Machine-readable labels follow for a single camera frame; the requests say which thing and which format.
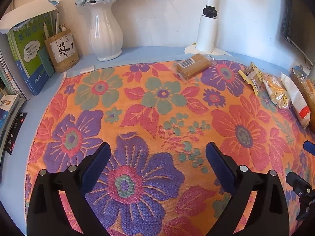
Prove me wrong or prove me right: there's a clear bag of crackers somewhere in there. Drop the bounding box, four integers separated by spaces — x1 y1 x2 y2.
263 74 290 109

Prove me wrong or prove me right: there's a white ceramic vase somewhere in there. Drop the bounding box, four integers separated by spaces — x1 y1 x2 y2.
88 2 123 61

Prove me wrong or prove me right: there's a spiral notebooks upright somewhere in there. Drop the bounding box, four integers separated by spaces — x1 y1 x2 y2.
1 34 32 101

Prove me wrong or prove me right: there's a black monitor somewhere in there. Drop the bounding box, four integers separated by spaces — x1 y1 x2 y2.
282 0 314 64

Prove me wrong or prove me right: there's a white red toast bread packet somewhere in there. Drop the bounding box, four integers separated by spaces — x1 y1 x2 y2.
281 73 311 128

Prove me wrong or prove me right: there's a floral orange tablecloth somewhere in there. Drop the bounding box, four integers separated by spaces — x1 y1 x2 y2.
25 60 314 235

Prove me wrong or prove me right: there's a white paper on books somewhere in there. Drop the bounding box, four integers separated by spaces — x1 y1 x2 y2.
1 0 60 34

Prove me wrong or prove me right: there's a yellow pastry packet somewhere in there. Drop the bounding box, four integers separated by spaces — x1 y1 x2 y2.
238 62 264 96

